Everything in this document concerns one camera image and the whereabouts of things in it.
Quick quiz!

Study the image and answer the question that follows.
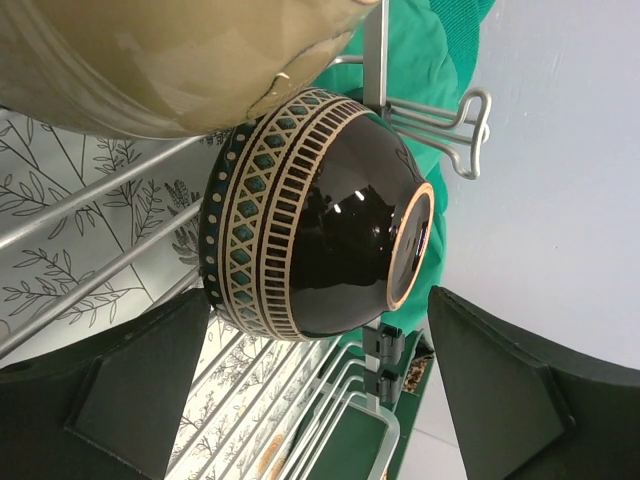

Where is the floral patterned table mat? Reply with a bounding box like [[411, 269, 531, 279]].
[[1, 113, 329, 479]]

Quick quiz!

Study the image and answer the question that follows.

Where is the beige bowl left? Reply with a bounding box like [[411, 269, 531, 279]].
[[1, 0, 374, 139]]

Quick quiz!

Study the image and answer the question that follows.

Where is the green cloth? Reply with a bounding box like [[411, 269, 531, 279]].
[[314, 0, 496, 336]]

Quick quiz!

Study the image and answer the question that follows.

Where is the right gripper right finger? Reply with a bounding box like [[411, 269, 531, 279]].
[[428, 287, 639, 479]]

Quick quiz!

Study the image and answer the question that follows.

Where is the dark brown patterned bowl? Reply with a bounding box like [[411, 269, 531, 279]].
[[198, 87, 435, 342]]

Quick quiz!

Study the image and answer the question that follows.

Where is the metal wire dish rack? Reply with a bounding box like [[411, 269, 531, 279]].
[[1, 1, 491, 479]]

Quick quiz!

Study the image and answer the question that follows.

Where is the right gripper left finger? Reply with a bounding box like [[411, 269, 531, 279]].
[[65, 289, 209, 478]]

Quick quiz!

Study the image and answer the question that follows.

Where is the green divided organizer tray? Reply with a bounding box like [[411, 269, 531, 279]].
[[281, 330, 434, 479]]

